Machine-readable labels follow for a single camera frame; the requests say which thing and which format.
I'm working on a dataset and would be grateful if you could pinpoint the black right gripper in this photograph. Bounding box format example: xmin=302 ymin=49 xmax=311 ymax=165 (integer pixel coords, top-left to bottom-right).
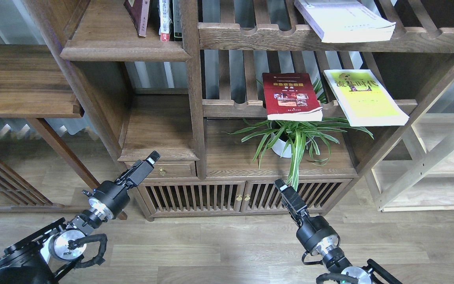
xmin=274 ymin=179 xmax=339 ymax=253

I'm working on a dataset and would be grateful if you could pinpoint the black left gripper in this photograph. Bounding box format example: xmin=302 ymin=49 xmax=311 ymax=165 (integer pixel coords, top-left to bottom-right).
xmin=82 ymin=151 xmax=160 ymax=210

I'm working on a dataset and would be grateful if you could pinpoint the yellow green cover book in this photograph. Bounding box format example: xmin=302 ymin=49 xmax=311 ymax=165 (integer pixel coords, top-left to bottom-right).
xmin=323 ymin=69 xmax=409 ymax=127

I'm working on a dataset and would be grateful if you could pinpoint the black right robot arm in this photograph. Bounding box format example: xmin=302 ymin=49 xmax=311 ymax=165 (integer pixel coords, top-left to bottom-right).
xmin=275 ymin=179 xmax=400 ymax=284

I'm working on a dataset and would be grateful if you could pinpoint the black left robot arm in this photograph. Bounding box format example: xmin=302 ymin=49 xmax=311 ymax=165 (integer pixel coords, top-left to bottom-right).
xmin=0 ymin=151 xmax=160 ymax=284

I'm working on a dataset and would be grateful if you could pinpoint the light wooden shelf unit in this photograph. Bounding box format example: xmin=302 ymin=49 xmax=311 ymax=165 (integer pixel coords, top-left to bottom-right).
xmin=365 ymin=82 xmax=454 ymax=212

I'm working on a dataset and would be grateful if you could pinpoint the white plant pot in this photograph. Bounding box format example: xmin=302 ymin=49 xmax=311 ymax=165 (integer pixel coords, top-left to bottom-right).
xmin=270 ymin=133 xmax=311 ymax=158

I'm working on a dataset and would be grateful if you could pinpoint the green spider plant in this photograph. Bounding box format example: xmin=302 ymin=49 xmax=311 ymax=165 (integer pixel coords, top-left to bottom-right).
xmin=227 ymin=78 xmax=374 ymax=192

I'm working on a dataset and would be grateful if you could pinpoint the red cover book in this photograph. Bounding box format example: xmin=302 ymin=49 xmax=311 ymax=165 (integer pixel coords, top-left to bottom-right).
xmin=262 ymin=73 xmax=323 ymax=121

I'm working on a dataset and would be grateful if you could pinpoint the dark wooden bookshelf cabinet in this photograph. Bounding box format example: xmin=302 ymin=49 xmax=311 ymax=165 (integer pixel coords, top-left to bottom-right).
xmin=24 ymin=0 xmax=454 ymax=220

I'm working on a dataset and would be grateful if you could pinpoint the white red upright book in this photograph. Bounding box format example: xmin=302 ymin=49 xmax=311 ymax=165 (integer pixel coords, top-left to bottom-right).
xmin=158 ymin=0 xmax=172 ymax=42

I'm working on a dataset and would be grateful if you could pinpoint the dark wooden side table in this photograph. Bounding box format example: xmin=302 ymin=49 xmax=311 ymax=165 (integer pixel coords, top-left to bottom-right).
xmin=0 ymin=45 xmax=125 ymax=213

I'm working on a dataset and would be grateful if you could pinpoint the dark green upright book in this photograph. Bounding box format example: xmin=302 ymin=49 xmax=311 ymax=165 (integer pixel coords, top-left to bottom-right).
xmin=172 ymin=0 xmax=182 ymax=41

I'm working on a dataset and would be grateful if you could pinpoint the white thick book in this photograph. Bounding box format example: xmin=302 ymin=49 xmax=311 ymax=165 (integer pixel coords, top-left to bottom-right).
xmin=294 ymin=0 xmax=396 ymax=43

